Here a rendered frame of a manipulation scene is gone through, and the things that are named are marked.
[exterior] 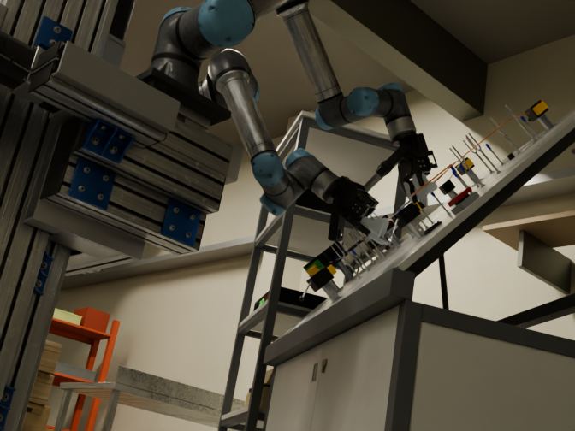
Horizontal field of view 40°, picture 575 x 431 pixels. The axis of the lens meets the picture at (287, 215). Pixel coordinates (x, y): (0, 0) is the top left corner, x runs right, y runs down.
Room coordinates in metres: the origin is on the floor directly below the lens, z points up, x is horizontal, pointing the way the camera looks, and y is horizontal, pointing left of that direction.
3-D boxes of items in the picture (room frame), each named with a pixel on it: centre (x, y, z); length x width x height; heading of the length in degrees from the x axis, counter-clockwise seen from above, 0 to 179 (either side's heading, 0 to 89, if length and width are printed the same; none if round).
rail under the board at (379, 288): (2.22, -0.15, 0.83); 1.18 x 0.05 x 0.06; 12
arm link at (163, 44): (1.63, 0.32, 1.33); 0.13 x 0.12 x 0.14; 39
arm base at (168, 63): (1.63, 0.32, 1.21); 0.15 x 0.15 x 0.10
